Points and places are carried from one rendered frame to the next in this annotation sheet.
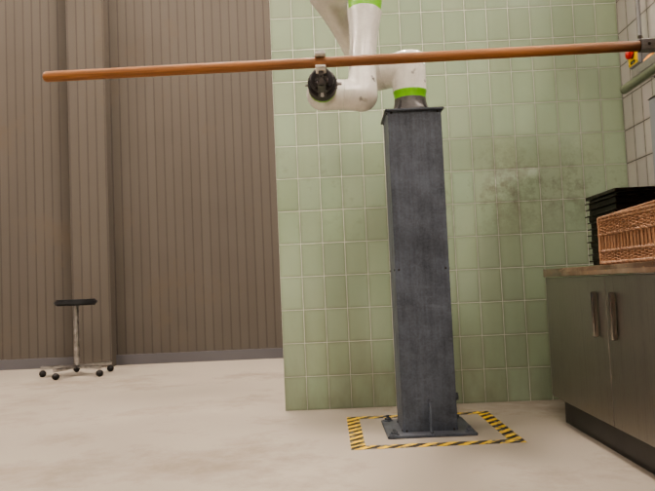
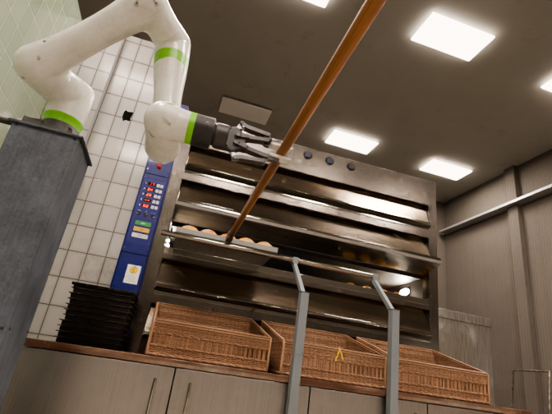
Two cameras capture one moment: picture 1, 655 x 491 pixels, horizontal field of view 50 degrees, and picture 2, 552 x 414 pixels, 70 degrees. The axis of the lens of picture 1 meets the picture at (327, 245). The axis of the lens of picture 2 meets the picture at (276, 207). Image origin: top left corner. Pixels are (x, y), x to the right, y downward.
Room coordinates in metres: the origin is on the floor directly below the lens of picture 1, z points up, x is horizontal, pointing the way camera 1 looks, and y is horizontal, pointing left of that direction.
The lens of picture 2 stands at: (2.22, 1.01, 0.60)
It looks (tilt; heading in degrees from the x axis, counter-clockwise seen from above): 22 degrees up; 257
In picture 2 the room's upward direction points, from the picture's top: 8 degrees clockwise
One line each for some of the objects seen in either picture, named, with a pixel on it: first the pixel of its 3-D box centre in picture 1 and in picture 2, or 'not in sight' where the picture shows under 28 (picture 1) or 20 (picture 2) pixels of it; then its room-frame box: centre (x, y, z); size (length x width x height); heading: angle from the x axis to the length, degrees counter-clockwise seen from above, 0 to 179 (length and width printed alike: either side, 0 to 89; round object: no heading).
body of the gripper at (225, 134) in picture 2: (322, 78); (229, 139); (2.15, 0.00, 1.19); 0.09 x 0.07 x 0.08; 179
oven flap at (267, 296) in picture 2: not in sight; (303, 300); (1.39, -1.36, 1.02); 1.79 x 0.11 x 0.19; 179
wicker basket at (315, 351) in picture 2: not in sight; (317, 351); (1.38, -1.09, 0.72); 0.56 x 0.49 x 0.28; 1
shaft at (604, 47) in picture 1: (339, 61); (276, 161); (1.99, -0.06, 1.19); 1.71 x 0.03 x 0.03; 89
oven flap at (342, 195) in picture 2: not in sight; (315, 188); (1.39, -1.36, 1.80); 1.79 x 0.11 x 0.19; 179
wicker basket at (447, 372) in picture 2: not in sight; (416, 367); (0.77, -1.09, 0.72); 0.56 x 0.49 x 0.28; 179
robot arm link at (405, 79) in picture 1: (405, 75); (66, 103); (2.71, -0.33, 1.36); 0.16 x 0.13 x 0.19; 60
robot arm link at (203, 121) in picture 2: (323, 84); (204, 132); (2.22, -0.01, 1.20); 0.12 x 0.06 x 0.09; 89
